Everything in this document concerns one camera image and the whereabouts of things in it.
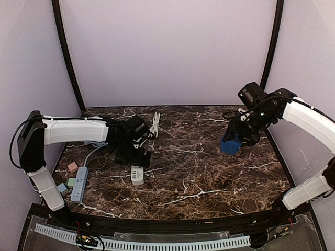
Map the dark blue cube plug adapter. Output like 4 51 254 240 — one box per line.
220 134 242 155

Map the white power strip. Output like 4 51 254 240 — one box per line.
131 166 144 185

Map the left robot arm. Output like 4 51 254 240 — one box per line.
17 110 151 212

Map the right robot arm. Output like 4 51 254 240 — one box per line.
220 82 334 211

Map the pink cube charger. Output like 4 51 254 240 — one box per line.
68 162 78 173

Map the green cube charger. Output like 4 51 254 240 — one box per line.
65 178 76 189

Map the light blue power strip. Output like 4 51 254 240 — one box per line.
70 167 88 203

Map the light blue cube charger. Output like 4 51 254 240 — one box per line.
57 183 69 195

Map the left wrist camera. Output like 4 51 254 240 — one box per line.
126 115 150 141

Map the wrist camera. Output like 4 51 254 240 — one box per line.
238 82 267 108
126 115 150 141

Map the light blue coiled cable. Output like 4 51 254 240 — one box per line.
83 141 109 168

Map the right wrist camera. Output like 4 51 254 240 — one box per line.
238 82 267 108

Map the black front rail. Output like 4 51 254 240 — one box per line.
26 203 312 236

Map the white slotted cable duct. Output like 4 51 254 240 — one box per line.
34 223 251 251

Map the right black frame post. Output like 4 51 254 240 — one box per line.
260 0 285 90

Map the black frame post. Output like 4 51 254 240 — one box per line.
51 0 86 112
260 0 285 90

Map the left black frame post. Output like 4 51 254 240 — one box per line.
51 0 86 112

